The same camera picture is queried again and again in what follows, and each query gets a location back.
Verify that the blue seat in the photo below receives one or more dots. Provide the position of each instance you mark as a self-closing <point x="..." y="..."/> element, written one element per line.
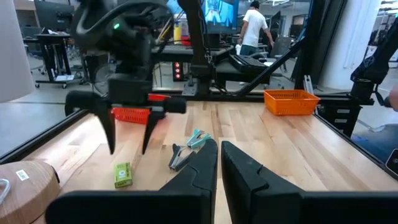
<point x="376" y="143"/>

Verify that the black neighbouring robot arm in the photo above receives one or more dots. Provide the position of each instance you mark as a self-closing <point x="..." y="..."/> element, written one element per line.
<point x="379" y="56"/>

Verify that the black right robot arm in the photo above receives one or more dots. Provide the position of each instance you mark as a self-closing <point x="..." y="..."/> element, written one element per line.
<point x="124" y="40"/>

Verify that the black table-level camera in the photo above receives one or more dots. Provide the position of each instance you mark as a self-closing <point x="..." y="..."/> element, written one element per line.
<point x="393" y="161"/>

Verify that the black keyboard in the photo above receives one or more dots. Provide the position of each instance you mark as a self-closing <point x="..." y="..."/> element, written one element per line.
<point x="248" y="63"/>

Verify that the red plastic basket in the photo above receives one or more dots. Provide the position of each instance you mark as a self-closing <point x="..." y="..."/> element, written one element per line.
<point x="130" y="115"/>

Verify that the black desk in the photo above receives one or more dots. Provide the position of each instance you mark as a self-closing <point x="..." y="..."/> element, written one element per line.
<point x="174" y="51"/>

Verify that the silver aluminium rail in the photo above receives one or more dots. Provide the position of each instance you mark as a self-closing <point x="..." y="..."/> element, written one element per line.
<point x="308" y="84"/>

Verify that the yellow bottle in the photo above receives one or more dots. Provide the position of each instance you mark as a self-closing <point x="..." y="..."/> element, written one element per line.
<point x="177" y="32"/>

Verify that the grey staple remover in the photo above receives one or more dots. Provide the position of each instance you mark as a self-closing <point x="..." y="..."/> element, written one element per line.
<point x="177" y="158"/>

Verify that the green staple box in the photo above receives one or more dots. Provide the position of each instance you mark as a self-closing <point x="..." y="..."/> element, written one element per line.
<point x="122" y="175"/>

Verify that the person's hand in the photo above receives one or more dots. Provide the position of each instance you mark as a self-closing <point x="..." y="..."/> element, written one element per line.
<point x="394" y="98"/>

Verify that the black rolling cart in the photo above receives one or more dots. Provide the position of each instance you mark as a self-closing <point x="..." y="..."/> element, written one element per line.
<point x="53" y="37"/>

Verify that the person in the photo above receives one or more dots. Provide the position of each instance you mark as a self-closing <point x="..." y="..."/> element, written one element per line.
<point x="255" y="28"/>

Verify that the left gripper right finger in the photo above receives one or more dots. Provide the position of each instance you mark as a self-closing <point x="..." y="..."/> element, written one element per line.
<point x="264" y="202"/>

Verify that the orange plastic basket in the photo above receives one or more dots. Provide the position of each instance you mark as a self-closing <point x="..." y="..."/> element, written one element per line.
<point x="290" y="104"/>

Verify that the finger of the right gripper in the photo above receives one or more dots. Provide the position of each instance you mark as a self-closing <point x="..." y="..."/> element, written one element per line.
<point x="109" y="124"/>
<point x="152" y="121"/>

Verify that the red container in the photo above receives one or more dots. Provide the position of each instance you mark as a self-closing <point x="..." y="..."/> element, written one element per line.
<point x="185" y="40"/>

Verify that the black office chair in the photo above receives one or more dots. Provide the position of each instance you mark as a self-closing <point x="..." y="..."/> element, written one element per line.
<point x="281" y="46"/>

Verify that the teal staple remover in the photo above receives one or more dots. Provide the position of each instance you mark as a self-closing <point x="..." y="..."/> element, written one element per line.
<point x="196" y="140"/>

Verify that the large display screen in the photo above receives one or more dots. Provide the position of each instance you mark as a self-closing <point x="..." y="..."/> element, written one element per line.
<point x="220" y="15"/>

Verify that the black monitor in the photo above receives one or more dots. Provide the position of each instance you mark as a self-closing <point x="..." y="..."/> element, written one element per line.
<point x="54" y="15"/>

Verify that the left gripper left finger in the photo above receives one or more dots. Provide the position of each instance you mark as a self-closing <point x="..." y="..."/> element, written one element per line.
<point x="186" y="202"/>

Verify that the white shade table lamp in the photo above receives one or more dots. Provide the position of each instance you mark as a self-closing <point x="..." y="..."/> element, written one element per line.
<point x="15" y="46"/>

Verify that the black drawer cabinet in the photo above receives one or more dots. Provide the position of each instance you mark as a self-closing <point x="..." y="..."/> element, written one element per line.
<point x="339" y="121"/>

